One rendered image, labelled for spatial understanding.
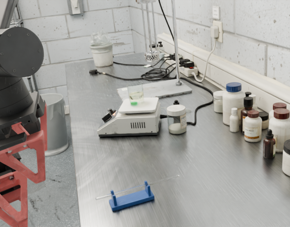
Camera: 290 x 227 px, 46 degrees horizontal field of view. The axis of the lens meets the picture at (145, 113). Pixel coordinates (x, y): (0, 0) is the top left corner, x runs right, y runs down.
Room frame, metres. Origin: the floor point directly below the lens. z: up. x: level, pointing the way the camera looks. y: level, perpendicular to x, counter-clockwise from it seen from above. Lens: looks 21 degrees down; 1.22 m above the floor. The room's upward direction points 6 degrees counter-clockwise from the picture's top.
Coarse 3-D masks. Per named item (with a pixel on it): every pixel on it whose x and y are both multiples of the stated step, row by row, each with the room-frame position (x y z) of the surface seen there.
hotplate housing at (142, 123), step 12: (156, 108) 1.05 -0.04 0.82; (120, 120) 1.01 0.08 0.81; (132, 120) 1.00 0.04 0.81; (144, 120) 0.99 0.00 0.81; (156, 120) 0.99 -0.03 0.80; (108, 132) 1.01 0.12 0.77; (120, 132) 1.01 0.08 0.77; (132, 132) 1.00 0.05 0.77; (144, 132) 0.99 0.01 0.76; (156, 132) 0.99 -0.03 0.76
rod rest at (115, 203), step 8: (112, 192) 0.65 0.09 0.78; (136, 192) 0.68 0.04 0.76; (144, 192) 0.67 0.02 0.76; (112, 200) 0.65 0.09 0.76; (120, 200) 0.65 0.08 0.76; (128, 200) 0.65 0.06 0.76; (136, 200) 0.64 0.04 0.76; (144, 200) 0.65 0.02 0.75; (112, 208) 0.63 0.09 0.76; (120, 208) 0.63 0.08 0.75
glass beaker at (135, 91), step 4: (128, 84) 1.07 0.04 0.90; (132, 84) 1.08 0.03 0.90; (136, 84) 1.04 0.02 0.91; (140, 84) 1.04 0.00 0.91; (128, 88) 1.04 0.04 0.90; (132, 88) 1.04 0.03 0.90; (136, 88) 1.04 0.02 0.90; (140, 88) 1.04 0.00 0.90; (128, 92) 1.05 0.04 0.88; (132, 92) 1.04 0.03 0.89; (136, 92) 1.03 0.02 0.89; (140, 92) 1.04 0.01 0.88; (128, 96) 1.06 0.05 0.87; (132, 96) 1.04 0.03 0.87; (136, 96) 1.03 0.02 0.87; (140, 96) 1.04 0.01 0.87; (132, 100) 1.04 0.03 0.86; (136, 100) 1.03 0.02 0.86; (140, 100) 1.04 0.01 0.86; (144, 100) 1.05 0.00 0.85; (132, 104) 1.04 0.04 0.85; (136, 104) 1.03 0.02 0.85; (140, 104) 1.04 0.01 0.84
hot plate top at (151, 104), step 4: (124, 100) 1.11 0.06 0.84; (128, 100) 1.10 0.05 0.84; (148, 100) 1.08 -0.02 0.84; (152, 100) 1.08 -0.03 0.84; (156, 100) 1.07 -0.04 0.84; (124, 104) 1.07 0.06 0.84; (128, 104) 1.06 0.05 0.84; (144, 104) 1.05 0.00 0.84; (148, 104) 1.04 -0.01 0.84; (152, 104) 1.04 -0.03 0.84; (156, 104) 1.04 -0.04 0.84; (120, 108) 1.04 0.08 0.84; (124, 108) 1.03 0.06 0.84; (128, 108) 1.03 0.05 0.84; (132, 108) 1.03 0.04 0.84; (136, 108) 1.02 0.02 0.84; (140, 108) 1.02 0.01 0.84; (144, 108) 1.01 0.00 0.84; (148, 108) 1.01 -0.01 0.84; (152, 108) 1.01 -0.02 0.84; (120, 112) 1.01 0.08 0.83; (124, 112) 1.01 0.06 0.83; (128, 112) 1.01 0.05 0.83; (132, 112) 1.00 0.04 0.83; (136, 112) 1.00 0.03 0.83; (140, 112) 1.00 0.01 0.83; (144, 112) 1.00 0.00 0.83; (148, 112) 0.99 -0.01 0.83
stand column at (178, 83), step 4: (172, 0) 1.46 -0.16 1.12; (172, 4) 1.46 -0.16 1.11; (172, 8) 1.46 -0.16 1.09; (172, 12) 1.46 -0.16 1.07; (172, 16) 1.46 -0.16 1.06; (172, 20) 1.47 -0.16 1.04; (176, 24) 1.47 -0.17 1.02; (176, 28) 1.46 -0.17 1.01; (176, 32) 1.46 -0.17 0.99; (176, 36) 1.46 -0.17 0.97; (176, 40) 1.46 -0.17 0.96; (176, 44) 1.46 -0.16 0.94; (176, 48) 1.46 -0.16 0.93; (176, 52) 1.46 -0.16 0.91; (176, 56) 1.46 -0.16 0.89; (176, 60) 1.46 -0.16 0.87; (176, 64) 1.46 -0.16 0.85; (176, 68) 1.47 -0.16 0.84; (176, 72) 1.47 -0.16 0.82; (176, 84) 1.46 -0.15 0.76; (180, 84) 1.46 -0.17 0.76
